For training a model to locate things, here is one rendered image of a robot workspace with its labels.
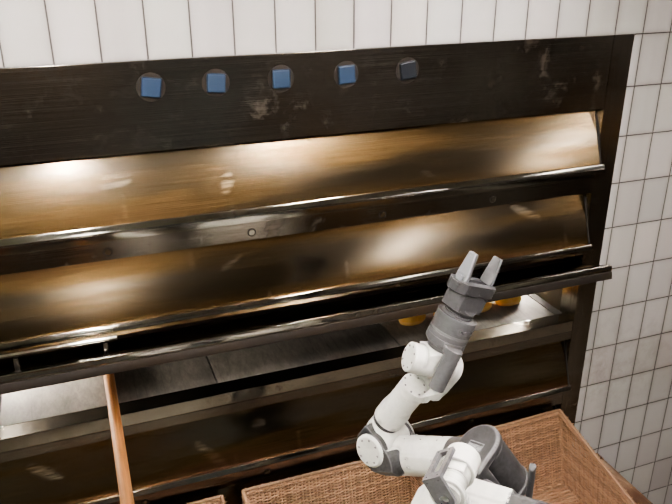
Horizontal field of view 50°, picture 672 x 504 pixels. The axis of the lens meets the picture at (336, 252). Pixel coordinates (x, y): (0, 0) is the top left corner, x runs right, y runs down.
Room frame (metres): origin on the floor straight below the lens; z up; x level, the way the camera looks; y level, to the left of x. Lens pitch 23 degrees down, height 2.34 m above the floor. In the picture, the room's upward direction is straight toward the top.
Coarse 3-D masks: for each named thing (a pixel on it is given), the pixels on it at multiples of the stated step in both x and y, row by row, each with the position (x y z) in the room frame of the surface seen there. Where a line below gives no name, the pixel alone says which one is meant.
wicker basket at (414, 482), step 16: (352, 464) 1.81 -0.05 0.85; (288, 480) 1.74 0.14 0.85; (304, 480) 1.76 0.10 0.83; (320, 480) 1.77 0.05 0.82; (336, 480) 1.79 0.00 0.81; (352, 480) 1.80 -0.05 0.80; (368, 480) 1.82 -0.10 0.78; (384, 480) 1.83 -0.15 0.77; (400, 480) 1.85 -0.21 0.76; (416, 480) 1.82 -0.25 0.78; (272, 496) 1.72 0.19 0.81; (288, 496) 1.73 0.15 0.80; (320, 496) 1.76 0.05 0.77; (336, 496) 1.77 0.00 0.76; (352, 496) 1.79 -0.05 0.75; (368, 496) 1.80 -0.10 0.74; (384, 496) 1.82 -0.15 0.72
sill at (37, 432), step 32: (544, 320) 2.14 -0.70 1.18; (384, 352) 1.94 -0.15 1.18; (224, 384) 1.76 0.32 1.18; (256, 384) 1.76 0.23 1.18; (288, 384) 1.78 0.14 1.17; (320, 384) 1.82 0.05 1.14; (64, 416) 1.61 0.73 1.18; (96, 416) 1.61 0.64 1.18; (128, 416) 1.62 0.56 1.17; (160, 416) 1.65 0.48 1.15; (0, 448) 1.51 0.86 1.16
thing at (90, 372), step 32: (416, 288) 1.96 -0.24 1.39; (544, 288) 1.91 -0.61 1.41; (224, 320) 1.77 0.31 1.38; (256, 320) 1.75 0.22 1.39; (288, 320) 1.73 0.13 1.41; (352, 320) 1.70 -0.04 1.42; (384, 320) 1.73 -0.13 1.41; (64, 352) 1.59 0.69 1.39; (96, 352) 1.57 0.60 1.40; (192, 352) 1.55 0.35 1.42; (0, 384) 1.40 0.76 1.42; (32, 384) 1.41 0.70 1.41
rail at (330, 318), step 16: (576, 272) 1.96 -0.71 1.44; (592, 272) 1.98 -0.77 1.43; (496, 288) 1.86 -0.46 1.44; (512, 288) 1.88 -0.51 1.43; (384, 304) 1.75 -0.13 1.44; (400, 304) 1.75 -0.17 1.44; (416, 304) 1.77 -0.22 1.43; (304, 320) 1.66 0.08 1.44; (320, 320) 1.67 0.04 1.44; (336, 320) 1.68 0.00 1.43; (208, 336) 1.58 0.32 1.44; (224, 336) 1.58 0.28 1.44; (240, 336) 1.59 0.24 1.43; (256, 336) 1.61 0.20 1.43; (128, 352) 1.50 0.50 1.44; (144, 352) 1.51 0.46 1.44; (160, 352) 1.52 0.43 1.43; (32, 368) 1.43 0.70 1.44; (48, 368) 1.43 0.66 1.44; (64, 368) 1.44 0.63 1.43; (80, 368) 1.46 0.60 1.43
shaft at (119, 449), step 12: (108, 384) 1.72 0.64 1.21; (108, 396) 1.66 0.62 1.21; (108, 408) 1.61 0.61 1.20; (120, 420) 1.56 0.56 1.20; (120, 432) 1.51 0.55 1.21; (120, 444) 1.46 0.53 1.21; (120, 456) 1.41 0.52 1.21; (120, 468) 1.37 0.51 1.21; (120, 480) 1.33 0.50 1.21; (120, 492) 1.29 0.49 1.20; (132, 492) 1.30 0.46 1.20
